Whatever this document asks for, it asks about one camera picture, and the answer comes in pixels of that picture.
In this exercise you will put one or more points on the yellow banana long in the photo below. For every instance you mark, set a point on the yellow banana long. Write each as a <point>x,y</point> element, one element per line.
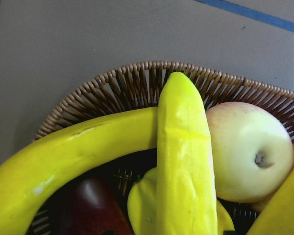
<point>185,193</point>

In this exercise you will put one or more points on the yellow banana basket edge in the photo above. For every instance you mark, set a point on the yellow banana basket edge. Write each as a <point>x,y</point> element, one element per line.
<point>32,175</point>

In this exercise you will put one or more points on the small yellow banana piece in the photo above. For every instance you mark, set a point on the small yellow banana piece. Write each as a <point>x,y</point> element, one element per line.
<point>141,207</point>

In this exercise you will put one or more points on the red mango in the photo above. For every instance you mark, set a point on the red mango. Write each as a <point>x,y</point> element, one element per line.
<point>87,207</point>

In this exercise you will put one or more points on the pale yellow-pink apple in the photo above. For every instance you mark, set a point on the pale yellow-pink apple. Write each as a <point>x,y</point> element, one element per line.
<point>252,151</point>

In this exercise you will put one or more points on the yellow banana far side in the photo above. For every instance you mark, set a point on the yellow banana far side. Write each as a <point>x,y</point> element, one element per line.
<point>277,217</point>

